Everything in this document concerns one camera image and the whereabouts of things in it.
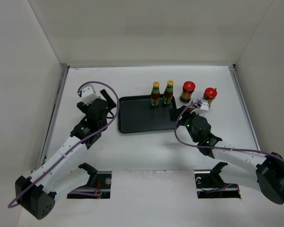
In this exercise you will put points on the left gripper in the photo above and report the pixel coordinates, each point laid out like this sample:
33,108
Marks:
110,103

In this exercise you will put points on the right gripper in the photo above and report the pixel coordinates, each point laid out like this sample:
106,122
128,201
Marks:
173,112

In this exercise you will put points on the green sauce bottle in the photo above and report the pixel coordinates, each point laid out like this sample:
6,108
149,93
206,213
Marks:
168,93
155,94

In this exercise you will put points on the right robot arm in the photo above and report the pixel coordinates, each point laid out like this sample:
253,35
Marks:
254,169

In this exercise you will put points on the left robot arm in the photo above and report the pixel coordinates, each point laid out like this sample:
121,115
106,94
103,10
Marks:
66,170

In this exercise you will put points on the black plastic tray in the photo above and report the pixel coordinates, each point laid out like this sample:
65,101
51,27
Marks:
136,115

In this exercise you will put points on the rear white lid spice jar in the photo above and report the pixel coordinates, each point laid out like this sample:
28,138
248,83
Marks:
196,99

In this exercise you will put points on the left red lid jar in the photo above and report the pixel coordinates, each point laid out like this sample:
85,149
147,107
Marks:
187,90

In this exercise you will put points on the red lid jar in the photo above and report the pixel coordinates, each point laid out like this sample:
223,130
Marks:
187,90
209,95

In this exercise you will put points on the right red lid jar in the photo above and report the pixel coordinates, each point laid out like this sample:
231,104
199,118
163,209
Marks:
209,95

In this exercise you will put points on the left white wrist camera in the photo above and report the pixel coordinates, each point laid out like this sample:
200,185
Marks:
88,94

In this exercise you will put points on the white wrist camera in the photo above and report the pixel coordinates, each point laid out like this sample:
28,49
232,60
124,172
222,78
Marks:
200,107
88,94

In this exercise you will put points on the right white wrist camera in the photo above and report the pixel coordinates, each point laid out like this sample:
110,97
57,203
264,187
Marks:
200,107

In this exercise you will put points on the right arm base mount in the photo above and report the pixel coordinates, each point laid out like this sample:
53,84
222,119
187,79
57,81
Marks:
209,184

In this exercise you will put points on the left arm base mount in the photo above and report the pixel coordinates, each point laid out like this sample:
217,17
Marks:
98,185

